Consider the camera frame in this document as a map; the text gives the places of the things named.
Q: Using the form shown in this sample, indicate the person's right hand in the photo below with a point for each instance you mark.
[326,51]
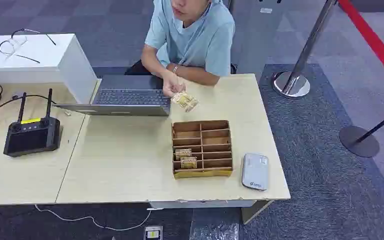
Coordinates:
[172,84]

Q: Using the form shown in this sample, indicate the stack of patterned cards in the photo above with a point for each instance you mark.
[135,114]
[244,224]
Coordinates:
[187,102]

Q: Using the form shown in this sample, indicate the grey laptop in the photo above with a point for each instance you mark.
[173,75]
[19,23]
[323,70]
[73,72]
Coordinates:
[129,97]

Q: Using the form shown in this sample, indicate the person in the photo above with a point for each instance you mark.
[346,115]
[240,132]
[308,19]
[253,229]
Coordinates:
[195,39]

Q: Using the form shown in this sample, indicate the wooden card box with dividers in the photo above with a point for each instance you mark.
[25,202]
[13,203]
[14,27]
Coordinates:
[212,174]

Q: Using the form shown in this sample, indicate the small pale connector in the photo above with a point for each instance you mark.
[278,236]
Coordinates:
[67,113]

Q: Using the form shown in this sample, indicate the white floor sticker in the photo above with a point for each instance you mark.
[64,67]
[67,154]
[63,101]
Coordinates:
[266,10]

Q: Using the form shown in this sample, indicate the grey flat device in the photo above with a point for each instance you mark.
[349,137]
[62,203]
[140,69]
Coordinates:
[255,172]

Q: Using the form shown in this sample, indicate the white box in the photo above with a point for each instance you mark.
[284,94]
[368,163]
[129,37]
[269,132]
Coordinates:
[46,56]

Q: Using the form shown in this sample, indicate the floor power socket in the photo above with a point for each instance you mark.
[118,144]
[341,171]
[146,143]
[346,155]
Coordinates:
[153,234]

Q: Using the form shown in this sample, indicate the desk leg panel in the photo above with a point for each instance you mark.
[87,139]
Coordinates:
[253,212]

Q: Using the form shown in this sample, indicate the black remote controller with antennas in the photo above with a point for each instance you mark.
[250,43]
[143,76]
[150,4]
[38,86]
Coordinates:
[29,139]

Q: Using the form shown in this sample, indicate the small grey plug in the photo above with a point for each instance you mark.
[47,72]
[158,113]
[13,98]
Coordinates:
[17,96]

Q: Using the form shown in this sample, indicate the black-framed glasses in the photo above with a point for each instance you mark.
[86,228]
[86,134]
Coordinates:
[11,46]

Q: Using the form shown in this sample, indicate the black stanchion with round base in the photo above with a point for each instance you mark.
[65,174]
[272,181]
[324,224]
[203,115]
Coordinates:
[359,142]

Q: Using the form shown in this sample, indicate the red barrier belt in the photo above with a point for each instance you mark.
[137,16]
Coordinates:
[374,41]

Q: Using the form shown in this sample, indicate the chrome stanchion post with base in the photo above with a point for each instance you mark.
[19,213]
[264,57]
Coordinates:
[291,84]

